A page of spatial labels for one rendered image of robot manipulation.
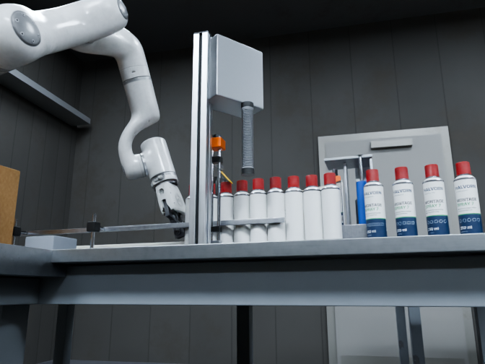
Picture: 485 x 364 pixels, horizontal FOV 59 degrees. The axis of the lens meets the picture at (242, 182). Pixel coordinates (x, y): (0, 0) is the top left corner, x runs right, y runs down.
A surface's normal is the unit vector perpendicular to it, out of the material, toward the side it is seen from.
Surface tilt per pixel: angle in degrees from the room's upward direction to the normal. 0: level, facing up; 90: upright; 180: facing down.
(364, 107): 90
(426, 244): 90
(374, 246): 90
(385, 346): 90
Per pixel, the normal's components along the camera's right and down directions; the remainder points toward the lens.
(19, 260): 0.97, -0.06
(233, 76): 0.61, -0.19
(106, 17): 0.57, 0.22
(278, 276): -0.30, -0.23
